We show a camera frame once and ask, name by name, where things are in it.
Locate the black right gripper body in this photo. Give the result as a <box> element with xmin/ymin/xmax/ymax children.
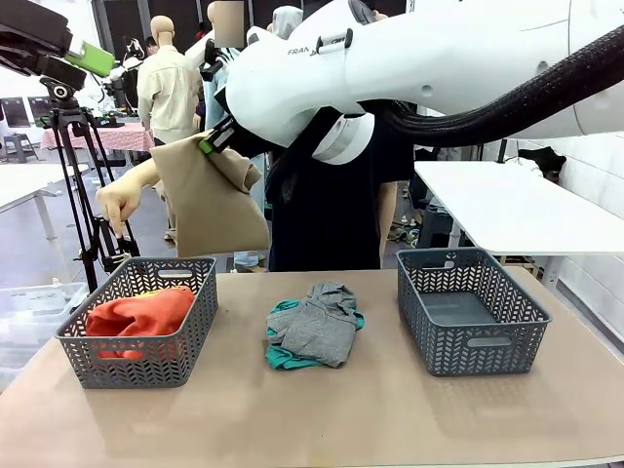
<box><xmin>228</xmin><ymin>121</ymin><xmax>274</xmax><ymax>162</ymax></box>

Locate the beige garment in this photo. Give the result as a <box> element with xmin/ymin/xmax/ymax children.
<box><xmin>149</xmin><ymin>129</ymin><xmax>270</xmax><ymax>258</ymax></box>

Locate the orange t-shirt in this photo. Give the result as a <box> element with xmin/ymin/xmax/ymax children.
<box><xmin>86</xmin><ymin>287</ymin><xmax>196</xmax><ymax>360</ymax></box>

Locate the grey knit garment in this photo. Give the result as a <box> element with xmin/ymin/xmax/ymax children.
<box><xmin>266</xmin><ymin>281</ymin><xmax>360</xmax><ymax>368</ymax></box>

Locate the teal garment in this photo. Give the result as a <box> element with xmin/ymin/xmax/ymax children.
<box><xmin>265</xmin><ymin>299</ymin><xmax>366</xmax><ymax>371</ymax></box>

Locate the person's left forearm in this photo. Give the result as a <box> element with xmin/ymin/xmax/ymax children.
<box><xmin>378</xmin><ymin>182</ymin><xmax>399</xmax><ymax>254</ymax></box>

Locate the person's right forearm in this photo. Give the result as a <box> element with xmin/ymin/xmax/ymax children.
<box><xmin>129</xmin><ymin>158</ymin><xmax>162</xmax><ymax>196</ymax></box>

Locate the person's right hand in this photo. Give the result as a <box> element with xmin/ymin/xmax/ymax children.
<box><xmin>96</xmin><ymin>182</ymin><xmax>143</xmax><ymax>240</ymax></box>

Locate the mannequin in light blue fleece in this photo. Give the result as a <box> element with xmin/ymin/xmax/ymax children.
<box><xmin>202</xmin><ymin>0</ymin><xmax>245</xmax><ymax>133</ymax></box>

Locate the black monitor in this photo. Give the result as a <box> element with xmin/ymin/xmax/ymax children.
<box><xmin>0</xmin><ymin>96</ymin><xmax>26</xmax><ymax>129</ymax></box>
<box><xmin>26</xmin><ymin>96</ymin><xmax>51</xmax><ymax>126</ymax></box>

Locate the mannequin in cream jacket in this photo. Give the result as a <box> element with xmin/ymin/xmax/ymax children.
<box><xmin>136</xmin><ymin>14</ymin><xmax>204</xmax><ymax>243</ymax></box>

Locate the grey metal stool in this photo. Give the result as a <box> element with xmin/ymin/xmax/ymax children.
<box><xmin>3</xmin><ymin>134</ymin><xmax>39</xmax><ymax>165</ymax></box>

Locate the table with red checked cloth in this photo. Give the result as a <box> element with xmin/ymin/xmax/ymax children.
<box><xmin>39</xmin><ymin>121</ymin><xmax>157</xmax><ymax>155</ymax></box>

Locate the person in black t-shirt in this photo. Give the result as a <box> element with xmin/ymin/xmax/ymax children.
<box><xmin>265</xmin><ymin>111</ymin><xmax>415</xmax><ymax>273</ymax></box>

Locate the small white table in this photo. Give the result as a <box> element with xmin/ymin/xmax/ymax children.
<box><xmin>0</xmin><ymin>163</ymin><xmax>92</xmax><ymax>240</ymax></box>

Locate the mannequin in plaid hoodie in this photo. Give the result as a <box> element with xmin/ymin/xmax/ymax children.
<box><xmin>270</xmin><ymin>5</ymin><xmax>304</xmax><ymax>40</ymax></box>

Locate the dark grey floor bin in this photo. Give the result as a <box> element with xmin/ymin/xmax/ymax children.
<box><xmin>418</xmin><ymin>207</ymin><xmax>459</xmax><ymax>250</ymax></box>

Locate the grey plastic lattice basket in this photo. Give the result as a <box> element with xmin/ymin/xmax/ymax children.
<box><xmin>396</xmin><ymin>247</ymin><xmax>554</xmax><ymax>377</ymax></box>
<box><xmin>55</xmin><ymin>256</ymin><xmax>219</xmax><ymax>390</ymax></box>

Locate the clear plastic storage bin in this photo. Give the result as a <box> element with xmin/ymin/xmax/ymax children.
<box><xmin>0</xmin><ymin>281</ymin><xmax>90</xmax><ymax>391</ymax></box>

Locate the black cloth bundle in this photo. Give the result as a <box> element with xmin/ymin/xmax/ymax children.
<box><xmin>517</xmin><ymin>145</ymin><xmax>567</xmax><ymax>184</ymax></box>

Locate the black camera tripod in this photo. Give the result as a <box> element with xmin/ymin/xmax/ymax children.
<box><xmin>48</xmin><ymin>106</ymin><xmax>142</xmax><ymax>293</ymax></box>

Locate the black right arm cable sleeve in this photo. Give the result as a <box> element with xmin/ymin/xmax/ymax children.
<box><xmin>363</xmin><ymin>23</ymin><xmax>624</xmax><ymax>147</ymax></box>

